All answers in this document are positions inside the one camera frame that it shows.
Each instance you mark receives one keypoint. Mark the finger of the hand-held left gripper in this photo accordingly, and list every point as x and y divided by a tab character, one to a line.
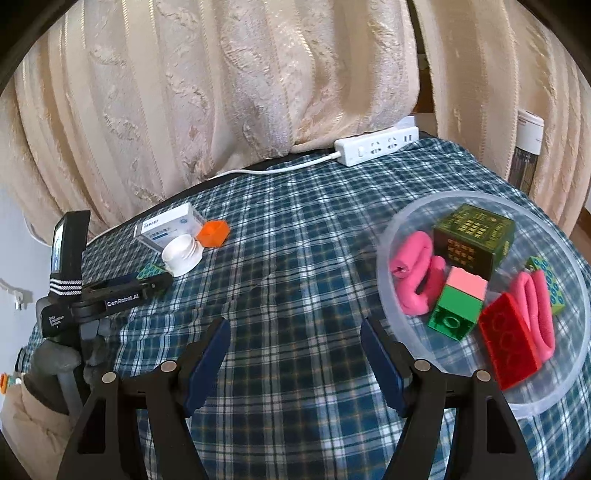
156	284
120	280

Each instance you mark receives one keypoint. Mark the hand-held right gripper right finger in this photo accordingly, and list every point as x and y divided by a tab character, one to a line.
383	369

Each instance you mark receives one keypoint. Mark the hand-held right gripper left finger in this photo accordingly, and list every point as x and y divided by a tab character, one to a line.
210	364

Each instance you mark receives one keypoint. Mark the green blue-dotted toy block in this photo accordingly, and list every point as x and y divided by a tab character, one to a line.
549	281
150	271

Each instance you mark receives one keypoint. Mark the white plastic jar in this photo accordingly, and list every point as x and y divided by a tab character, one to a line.
180	258

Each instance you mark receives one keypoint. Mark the white medicine box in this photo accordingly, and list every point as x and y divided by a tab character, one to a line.
166	226

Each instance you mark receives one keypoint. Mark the orange toy block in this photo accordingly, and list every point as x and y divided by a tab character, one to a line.
213	233

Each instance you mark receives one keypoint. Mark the pink and green toy block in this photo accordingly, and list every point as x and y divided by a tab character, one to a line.
455	304

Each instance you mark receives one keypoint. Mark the pink foam hair curler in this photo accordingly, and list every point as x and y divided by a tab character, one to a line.
411	258
538	314

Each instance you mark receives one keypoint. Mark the red toy block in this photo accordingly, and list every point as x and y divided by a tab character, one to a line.
508	346

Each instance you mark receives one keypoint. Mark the dark green gold-print box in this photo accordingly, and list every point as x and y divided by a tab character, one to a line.
471	240

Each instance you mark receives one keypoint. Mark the clear plastic bowl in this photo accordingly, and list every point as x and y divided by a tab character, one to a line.
545	230

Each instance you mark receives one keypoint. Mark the person's left hand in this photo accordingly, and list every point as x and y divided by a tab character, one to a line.
57	357

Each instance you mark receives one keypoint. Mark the blue plaid tablecloth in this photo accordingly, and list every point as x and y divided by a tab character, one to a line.
286	258

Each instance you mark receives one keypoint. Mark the cream patterned curtain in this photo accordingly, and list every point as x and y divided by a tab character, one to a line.
485	92
184	92

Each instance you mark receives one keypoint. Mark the white power strip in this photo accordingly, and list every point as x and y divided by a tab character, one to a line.
369	150

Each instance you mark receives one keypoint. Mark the white tower heater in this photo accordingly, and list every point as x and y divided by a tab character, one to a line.
526	138

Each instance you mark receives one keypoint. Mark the white wall plug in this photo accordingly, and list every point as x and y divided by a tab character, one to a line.
17	299

